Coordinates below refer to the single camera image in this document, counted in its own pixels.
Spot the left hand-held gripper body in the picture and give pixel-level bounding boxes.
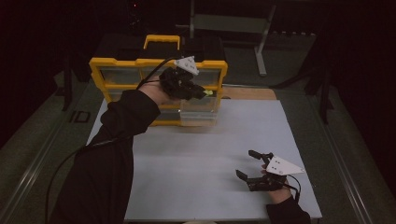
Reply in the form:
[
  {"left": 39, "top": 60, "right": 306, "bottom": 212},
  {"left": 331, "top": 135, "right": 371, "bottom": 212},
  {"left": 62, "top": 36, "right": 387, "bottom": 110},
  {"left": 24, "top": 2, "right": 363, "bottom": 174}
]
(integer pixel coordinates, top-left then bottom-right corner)
[{"left": 158, "top": 55, "right": 201, "bottom": 101}]

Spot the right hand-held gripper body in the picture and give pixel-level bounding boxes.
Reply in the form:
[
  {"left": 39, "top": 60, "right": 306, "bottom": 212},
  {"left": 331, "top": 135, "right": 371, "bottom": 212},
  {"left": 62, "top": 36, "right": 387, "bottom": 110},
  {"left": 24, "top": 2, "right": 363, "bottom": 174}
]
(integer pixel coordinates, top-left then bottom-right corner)
[{"left": 247, "top": 152, "right": 306, "bottom": 192}]

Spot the clear plastic storage drawer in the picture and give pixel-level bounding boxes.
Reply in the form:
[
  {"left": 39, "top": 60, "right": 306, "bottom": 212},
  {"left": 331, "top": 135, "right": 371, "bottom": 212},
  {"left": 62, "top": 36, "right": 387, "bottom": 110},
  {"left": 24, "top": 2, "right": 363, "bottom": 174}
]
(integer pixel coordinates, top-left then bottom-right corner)
[{"left": 179, "top": 96, "right": 219, "bottom": 128}]

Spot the yellow drawer organizer cabinet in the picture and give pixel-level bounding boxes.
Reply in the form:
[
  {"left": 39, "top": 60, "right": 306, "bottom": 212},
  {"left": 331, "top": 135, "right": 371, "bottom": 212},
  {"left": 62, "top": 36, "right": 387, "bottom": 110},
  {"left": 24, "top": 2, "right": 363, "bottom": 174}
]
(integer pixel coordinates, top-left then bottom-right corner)
[{"left": 88, "top": 34, "right": 229, "bottom": 128}]

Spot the person's right hand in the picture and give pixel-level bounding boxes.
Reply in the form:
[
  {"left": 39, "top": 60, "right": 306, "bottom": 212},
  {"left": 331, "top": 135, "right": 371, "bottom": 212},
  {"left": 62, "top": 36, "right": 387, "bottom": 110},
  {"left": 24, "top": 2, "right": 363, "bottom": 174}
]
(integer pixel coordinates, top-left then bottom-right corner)
[{"left": 261, "top": 163, "right": 294, "bottom": 205}]

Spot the person's left hand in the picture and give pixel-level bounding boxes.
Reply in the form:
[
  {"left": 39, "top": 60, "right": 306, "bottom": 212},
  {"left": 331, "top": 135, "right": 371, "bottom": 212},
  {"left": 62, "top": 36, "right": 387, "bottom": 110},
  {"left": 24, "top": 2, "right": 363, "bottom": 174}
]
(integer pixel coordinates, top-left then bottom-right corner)
[{"left": 137, "top": 77, "right": 176, "bottom": 107}]

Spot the wooden board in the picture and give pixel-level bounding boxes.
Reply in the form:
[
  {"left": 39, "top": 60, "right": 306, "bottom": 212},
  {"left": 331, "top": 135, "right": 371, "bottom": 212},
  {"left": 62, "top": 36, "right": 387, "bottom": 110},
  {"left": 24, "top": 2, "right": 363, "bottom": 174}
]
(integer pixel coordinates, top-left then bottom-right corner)
[{"left": 221, "top": 86, "right": 278, "bottom": 101}]

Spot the group of clear drawers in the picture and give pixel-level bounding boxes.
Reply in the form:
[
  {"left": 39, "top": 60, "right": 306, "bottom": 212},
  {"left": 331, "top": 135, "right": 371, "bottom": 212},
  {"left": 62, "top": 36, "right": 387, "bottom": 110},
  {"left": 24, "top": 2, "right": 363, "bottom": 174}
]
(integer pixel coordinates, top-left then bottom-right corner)
[{"left": 99, "top": 65, "right": 222, "bottom": 123}]

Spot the grey metal stand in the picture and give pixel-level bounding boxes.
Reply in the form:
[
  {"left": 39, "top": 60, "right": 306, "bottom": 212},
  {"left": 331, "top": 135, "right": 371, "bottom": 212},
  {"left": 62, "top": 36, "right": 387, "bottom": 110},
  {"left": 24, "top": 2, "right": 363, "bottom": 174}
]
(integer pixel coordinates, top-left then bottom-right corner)
[{"left": 175, "top": 0, "right": 277, "bottom": 77}]

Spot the black stand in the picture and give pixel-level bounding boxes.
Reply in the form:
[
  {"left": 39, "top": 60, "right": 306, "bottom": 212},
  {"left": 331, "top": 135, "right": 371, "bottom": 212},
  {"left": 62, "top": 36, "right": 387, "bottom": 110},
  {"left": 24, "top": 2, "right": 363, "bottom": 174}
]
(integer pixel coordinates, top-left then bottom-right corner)
[{"left": 303, "top": 55, "right": 335, "bottom": 125}]

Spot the right hand-held gripper black cable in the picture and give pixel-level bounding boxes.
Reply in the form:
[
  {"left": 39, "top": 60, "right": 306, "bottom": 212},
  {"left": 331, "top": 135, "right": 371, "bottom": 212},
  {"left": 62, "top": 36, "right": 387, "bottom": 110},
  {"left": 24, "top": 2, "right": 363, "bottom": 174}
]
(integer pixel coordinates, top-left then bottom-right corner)
[{"left": 284, "top": 174, "right": 303, "bottom": 203}]

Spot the metal floor rail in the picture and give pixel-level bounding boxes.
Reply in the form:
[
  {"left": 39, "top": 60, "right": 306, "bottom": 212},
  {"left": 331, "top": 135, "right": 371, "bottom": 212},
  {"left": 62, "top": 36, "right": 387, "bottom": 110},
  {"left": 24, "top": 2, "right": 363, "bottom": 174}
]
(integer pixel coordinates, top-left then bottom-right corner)
[
  {"left": 307, "top": 90, "right": 377, "bottom": 224},
  {"left": 0, "top": 120, "right": 68, "bottom": 224}
]

